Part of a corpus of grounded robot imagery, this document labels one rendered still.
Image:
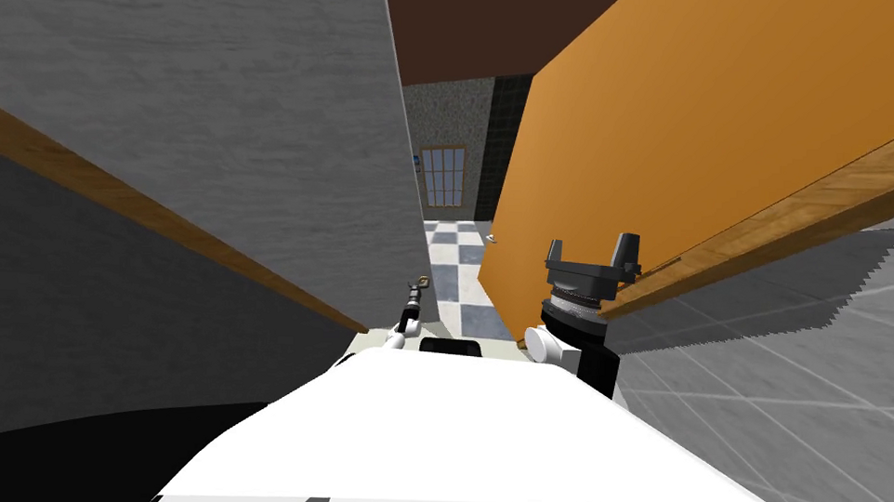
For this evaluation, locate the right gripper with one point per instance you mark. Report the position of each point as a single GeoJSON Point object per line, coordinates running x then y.
{"type": "Point", "coordinates": [589, 277]}

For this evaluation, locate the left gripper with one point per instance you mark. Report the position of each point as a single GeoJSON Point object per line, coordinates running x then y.
{"type": "Point", "coordinates": [417, 289]}

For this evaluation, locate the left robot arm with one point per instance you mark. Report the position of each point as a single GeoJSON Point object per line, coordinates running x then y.
{"type": "Point", "coordinates": [409, 320]}

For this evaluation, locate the wood framed window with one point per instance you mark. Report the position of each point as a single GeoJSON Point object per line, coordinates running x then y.
{"type": "Point", "coordinates": [443, 176]}

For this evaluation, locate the orange door leaf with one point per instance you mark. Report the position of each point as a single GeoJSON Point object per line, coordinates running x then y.
{"type": "Point", "coordinates": [644, 139]}

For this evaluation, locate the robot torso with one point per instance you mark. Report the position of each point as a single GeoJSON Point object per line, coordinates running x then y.
{"type": "Point", "coordinates": [455, 437]}

